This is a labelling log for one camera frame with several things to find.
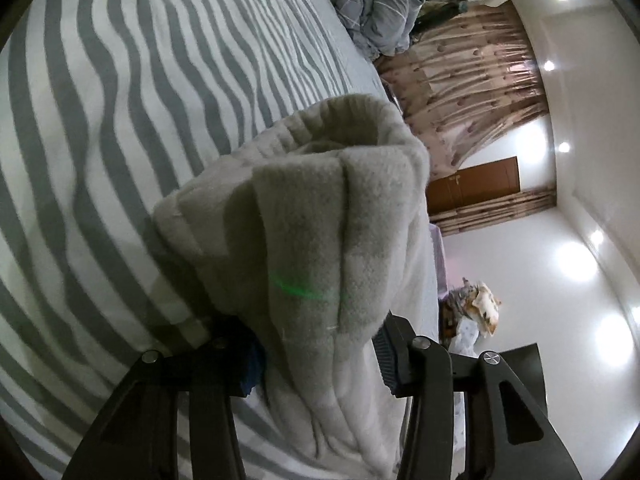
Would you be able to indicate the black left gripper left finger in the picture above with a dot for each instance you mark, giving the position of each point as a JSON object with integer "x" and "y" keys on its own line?
{"x": 135, "y": 435}

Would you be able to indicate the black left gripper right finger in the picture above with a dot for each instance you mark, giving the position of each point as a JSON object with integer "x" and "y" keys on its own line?
{"x": 507, "y": 431}

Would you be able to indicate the grey fleece pants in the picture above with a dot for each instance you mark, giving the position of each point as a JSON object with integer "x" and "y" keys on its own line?
{"x": 313, "y": 232}

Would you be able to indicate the clutter pile of clothes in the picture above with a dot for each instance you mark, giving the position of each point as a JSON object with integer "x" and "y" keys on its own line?
{"x": 467, "y": 313}

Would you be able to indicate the brown wooden door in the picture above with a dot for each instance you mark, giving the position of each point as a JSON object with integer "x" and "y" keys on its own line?
{"x": 474, "y": 185}

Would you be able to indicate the brown patterned curtain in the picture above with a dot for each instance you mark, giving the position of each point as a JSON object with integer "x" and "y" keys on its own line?
{"x": 462, "y": 86}

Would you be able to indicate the grey striped bed sheet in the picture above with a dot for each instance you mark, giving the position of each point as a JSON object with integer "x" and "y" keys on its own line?
{"x": 107, "y": 107}

